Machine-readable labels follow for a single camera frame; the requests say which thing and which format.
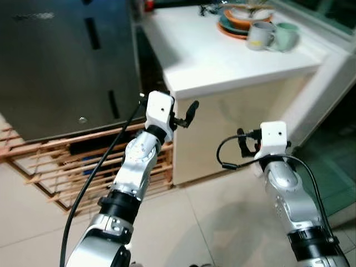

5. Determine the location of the white topped beige kitchen counter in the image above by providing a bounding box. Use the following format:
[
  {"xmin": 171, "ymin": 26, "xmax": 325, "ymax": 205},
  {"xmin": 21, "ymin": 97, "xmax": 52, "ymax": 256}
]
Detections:
[{"xmin": 142, "ymin": 4, "xmax": 341, "ymax": 187}]

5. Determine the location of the white framed glass door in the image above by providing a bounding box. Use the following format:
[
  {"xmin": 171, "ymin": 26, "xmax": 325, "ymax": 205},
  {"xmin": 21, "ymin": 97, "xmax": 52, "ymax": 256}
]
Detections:
[{"xmin": 286, "ymin": 53, "xmax": 356, "ymax": 219}]

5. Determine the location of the orange plate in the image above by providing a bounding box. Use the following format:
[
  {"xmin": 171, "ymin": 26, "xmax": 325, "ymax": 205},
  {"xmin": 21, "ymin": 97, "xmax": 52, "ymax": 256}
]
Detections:
[{"xmin": 216, "ymin": 23, "xmax": 249, "ymax": 40}]

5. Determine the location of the teal green plate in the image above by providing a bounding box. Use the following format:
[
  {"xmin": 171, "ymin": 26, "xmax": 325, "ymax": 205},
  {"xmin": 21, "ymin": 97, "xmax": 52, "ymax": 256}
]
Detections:
[{"xmin": 219, "ymin": 16, "xmax": 251, "ymax": 36}]

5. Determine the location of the grey mug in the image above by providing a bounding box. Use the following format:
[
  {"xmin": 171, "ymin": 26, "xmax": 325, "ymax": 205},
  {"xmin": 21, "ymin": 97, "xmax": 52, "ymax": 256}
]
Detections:
[{"xmin": 246, "ymin": 21, "xmax": 277, "ymax": 52}]

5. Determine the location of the orange bowl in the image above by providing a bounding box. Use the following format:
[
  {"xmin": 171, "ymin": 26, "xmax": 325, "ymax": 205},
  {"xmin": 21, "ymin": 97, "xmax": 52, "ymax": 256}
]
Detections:
[{"xmin": 225, "ymin": 6, "xmax": 274, "ymax": 31}]

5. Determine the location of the black gas stove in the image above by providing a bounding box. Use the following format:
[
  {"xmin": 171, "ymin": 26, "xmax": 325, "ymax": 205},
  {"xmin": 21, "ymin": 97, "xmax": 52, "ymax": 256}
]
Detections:
[{"xmin": 199, "ymin": 3, "xmax": 224, "ymax": 16}]

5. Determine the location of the pale green mug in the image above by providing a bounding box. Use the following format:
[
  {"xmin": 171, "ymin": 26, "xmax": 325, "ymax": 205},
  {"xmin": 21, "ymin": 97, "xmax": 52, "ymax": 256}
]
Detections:
[{"xmin": 271, "ymin": 22, "xmax": 301, "ymax": 52}]

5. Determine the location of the wooden slatted rack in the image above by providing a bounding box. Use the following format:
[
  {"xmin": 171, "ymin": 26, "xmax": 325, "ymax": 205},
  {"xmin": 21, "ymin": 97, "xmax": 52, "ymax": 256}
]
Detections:
[{"xmin": 0, "ymin": 120, "xmax": 174, "ymax": 216}]

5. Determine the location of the glass window pane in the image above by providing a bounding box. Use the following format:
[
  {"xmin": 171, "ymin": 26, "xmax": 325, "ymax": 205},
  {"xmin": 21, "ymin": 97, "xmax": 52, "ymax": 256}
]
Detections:
[{"xmin": 275, "ymin": 0, "xmax": 356, "ymax": 35}]

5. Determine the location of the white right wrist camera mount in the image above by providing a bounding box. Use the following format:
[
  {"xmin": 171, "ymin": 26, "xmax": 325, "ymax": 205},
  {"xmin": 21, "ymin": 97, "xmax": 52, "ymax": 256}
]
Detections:
[{"xmin": 259, "ymin": 121, "xmax": 290, "ymax": 157}]

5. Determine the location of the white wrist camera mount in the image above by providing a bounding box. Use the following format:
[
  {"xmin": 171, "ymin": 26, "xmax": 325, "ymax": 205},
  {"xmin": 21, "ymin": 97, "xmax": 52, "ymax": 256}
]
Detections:
[
  {"xmin": 259, "ymin": 121, "xmax": 290, "ymax": 157},
  {"xmin": 146, "ymin": 91, "xmax": 176, "ymax": 130}
]

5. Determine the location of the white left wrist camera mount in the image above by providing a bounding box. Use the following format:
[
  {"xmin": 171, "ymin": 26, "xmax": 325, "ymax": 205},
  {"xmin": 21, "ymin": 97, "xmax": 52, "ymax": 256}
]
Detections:
[{"xmin": 146, "ymin": 91, "xmax": 176, "ymax": 130}]

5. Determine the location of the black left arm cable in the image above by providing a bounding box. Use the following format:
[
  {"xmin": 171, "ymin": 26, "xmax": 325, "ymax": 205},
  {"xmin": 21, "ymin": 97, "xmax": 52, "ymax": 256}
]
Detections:
[{"xmin": 60, "ymin": 95, "xmax": 146, "ymax": 267}]

